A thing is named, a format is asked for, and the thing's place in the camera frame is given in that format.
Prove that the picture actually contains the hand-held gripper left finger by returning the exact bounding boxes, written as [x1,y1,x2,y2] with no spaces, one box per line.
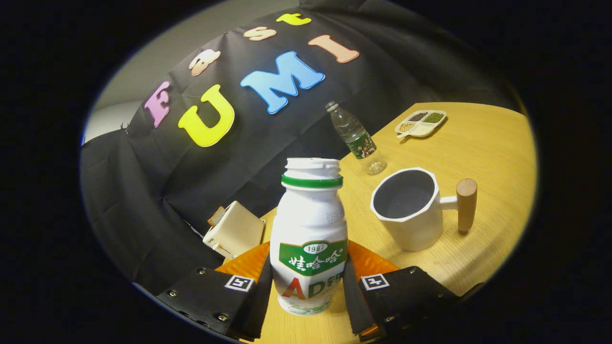
[155,241,274,341]

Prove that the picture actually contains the clear plastic water bottle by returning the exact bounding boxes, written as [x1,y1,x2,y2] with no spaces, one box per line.
[325,101,387,176]

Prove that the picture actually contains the wooden table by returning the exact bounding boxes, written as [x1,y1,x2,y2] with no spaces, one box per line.
[251,102,537,344]

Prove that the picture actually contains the white juice bottle green label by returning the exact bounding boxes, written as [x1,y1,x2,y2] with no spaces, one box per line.
[270,158,349,316]

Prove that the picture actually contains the white cup wooden handle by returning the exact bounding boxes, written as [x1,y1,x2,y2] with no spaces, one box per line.
[371,167,478,252]

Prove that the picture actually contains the black backdrop cloth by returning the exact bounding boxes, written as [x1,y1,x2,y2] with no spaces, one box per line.
[79,0,522,297]

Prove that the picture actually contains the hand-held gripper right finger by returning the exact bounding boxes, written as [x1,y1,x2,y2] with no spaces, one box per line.
[342,240,462,341]

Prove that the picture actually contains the cream divided dish with beans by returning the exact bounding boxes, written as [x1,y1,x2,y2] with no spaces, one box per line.
[395,110,447,139]

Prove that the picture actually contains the white toaster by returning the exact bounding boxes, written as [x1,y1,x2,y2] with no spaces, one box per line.
[203,201,266,260]

